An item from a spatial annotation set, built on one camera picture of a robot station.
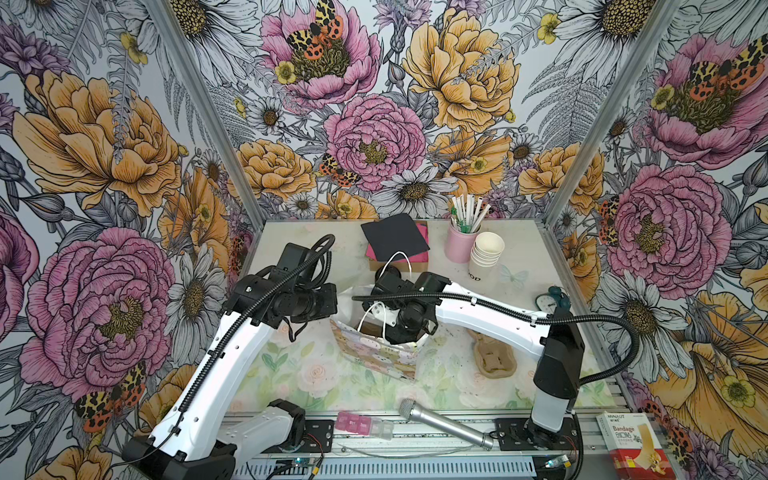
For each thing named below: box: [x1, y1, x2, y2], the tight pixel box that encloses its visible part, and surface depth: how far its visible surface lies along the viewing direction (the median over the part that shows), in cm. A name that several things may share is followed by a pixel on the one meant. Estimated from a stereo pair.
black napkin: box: [360, 213, 431, 262], surface depth 115 cm
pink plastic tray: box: [335, 412, 394, 441], surface depth 76 cm
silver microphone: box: [400, 398, 494, 450], surface depth 76 cm
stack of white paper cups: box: [468, 232, 506, 283], surface depth 96 cm
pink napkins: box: [366, 222, 429, 263], surface depth 110 cm
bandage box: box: [596, 412, 677, 480], surface depth 71 cm
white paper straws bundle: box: [450, 194, 491, 234], surface depth 104 cm
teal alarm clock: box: [535, 286, 571, 315], surface depth 94 cm
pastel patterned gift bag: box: [330, 284, 431, 381], surface depth 71 cm
